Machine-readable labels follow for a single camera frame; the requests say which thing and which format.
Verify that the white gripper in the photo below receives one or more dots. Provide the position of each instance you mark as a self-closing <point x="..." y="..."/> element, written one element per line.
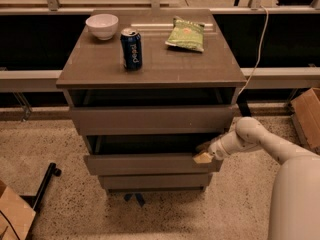
<point x="217" y="150"/>

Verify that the grey drawer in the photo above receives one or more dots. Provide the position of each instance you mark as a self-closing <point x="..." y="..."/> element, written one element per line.
<point x="151" y="120"/>
<point x="147" y="155"/>
<point x="167" y="181"/>

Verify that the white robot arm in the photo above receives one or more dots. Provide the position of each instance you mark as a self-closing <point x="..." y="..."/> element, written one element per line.
<point x="295" y="201"/>

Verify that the grey drawer cabinet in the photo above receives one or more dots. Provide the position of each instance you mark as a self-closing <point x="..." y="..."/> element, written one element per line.
<point x="94" y="75"/>

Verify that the blue tape cross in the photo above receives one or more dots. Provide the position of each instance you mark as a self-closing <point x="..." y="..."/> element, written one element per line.
<point x="138" y="196"/>

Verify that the green chip bag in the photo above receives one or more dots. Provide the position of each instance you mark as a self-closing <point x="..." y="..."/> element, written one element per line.
<point x="187" y="35"/>

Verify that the blue soda can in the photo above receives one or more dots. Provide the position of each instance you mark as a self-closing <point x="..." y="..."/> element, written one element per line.
<point x="132" y="49"/>

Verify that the white ceramic bowl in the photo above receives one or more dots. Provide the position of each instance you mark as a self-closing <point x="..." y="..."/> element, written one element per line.
<point x="102" y="26"/>

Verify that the cardboard box left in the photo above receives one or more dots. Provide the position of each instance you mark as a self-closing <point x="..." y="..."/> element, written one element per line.
<point x="16" y="214"/>

